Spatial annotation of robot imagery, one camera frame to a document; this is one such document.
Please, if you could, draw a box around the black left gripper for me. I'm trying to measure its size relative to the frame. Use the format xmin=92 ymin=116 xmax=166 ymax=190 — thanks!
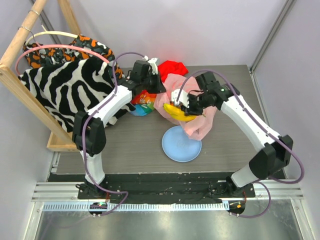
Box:
xmin=141 ymin=71 xmax=166 ymax=95

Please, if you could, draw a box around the yellow fake banana bunch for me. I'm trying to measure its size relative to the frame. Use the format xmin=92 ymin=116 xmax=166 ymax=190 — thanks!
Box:
xmin=163 ymin=103 xmax=197 ymax=122

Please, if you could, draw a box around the pink plastic bag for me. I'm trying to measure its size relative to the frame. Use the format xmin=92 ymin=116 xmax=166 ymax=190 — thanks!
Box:
xmin=153 ymin=73 xmax=218 ymax=141

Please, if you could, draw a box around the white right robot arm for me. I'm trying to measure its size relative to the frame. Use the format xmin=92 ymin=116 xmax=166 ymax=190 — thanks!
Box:
xmin=171 ymin=70 xmax=293 ymax=198

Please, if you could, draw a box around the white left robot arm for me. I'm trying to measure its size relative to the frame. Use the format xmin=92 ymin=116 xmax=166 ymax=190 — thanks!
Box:
xmin=72 ymin=57 xmax=166 ymax=200

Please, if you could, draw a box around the colourful rainbow pouch bag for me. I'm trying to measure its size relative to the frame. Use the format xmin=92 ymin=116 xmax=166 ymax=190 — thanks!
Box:
xmin=130 ymin=90 xmax=157 ymax=117

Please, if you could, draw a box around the red cloth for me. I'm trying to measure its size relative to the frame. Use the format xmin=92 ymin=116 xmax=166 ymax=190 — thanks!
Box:
xmin=158 ymin=60 xmax=189 ymax=83

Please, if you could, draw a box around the blue plastic plate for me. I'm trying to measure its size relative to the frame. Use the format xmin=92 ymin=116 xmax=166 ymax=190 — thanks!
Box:
xmin=161 ymin=126 xmax=202 ymax=163

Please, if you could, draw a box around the zebra pattern cloth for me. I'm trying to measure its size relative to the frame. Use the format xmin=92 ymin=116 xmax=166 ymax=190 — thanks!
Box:
xmin=17 ymin=58 xmax=136 ymax=133

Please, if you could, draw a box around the orange black patterned cloth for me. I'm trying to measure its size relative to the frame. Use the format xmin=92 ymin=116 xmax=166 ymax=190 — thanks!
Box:
xmin=24 ymin=34 xmax=124 ymax=79

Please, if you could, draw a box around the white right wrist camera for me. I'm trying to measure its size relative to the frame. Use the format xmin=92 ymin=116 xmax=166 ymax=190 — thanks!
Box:
xmin=171 ymin=89 xmax=190 ymax=108

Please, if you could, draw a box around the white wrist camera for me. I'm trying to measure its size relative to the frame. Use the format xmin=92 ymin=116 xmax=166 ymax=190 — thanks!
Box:
xmin=143 ymin=55 xmax=159 ymax=75
xmin=171 ymin=89 xmax=190 ymax=108

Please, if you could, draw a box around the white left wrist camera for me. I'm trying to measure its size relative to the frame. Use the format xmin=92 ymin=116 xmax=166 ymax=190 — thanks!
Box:
xmin=143 ymin=55 xmax=159 ymax=75

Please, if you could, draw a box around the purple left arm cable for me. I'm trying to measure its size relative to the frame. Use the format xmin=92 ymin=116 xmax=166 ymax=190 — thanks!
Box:
xmin=82 ymin=51 xmax=151 ymax=217

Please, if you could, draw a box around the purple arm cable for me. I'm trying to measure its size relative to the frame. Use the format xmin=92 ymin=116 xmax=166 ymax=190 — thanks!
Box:
xmin=82 ymin=51 xmax=151 ymax=217
xmin=174 ymin=69 xmax=305 ymax=218

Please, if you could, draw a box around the wooden rack frame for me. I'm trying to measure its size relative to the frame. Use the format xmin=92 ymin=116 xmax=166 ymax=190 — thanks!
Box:
xmin=0 ymin=0 xmax=81 ymax=152

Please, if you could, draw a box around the pink hose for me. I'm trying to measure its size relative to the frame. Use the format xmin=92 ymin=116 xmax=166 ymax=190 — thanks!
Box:
xmin=15 ymin=44 xmax=111 ymax=76

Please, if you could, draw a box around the cream hose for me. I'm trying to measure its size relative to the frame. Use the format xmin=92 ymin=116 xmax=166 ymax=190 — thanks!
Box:
xmin=24 ymin=30 xmax=79 ymax=44

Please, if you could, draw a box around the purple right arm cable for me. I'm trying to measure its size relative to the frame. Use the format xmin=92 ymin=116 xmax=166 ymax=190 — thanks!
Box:
xmin=174 ymin=69 xmax=305 ymax=218

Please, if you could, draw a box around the aluminium rail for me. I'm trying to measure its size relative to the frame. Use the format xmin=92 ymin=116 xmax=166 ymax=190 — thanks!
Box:
xmin=31 ymin=180 xmax=304 ymax=212

